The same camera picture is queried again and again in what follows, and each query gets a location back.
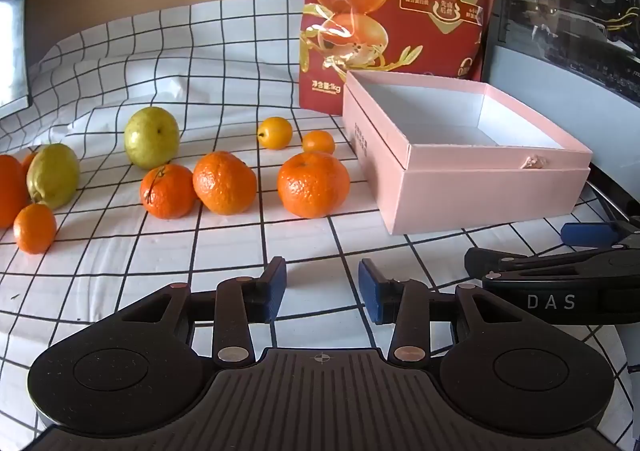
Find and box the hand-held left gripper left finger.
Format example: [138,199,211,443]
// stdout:
[120,256,288,366]

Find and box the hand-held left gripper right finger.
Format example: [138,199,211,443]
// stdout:
[357,258,526,366]

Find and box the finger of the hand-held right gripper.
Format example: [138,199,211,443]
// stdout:
[560,216,640,252]
[464,246,640,282]

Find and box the pink cardboard box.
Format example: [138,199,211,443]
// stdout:
[342,70,593,236]

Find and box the orange with stem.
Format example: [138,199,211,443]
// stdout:
[140,164,197,220]

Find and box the green pear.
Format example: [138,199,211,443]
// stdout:
[124,106,181,170]
[26,144,81,210]

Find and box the large orange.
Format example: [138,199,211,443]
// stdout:
[0,154,28,228]

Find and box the small yellow citrus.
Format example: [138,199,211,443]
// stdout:
[257,117,293,149]

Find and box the white checked cloth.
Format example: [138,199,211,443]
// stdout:
[0,0,640,451]

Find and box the glass-sided computer case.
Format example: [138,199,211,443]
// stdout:
[482,0,640,102]

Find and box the red printed bag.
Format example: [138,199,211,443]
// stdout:
[297,0,501,114]

